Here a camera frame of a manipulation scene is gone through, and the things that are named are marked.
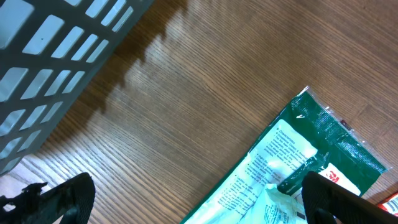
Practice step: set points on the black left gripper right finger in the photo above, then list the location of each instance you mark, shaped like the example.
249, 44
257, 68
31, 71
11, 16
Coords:
326, 202

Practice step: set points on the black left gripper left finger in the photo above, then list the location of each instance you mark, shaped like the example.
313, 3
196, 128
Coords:
70, 202

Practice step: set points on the red stick packet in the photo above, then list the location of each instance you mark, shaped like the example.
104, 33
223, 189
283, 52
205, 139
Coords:
390, 204

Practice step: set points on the green 3M sponge package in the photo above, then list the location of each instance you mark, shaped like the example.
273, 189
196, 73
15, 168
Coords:
265, 185

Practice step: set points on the grey plastic mesh basket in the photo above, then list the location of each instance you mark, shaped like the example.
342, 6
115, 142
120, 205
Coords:
50, 50

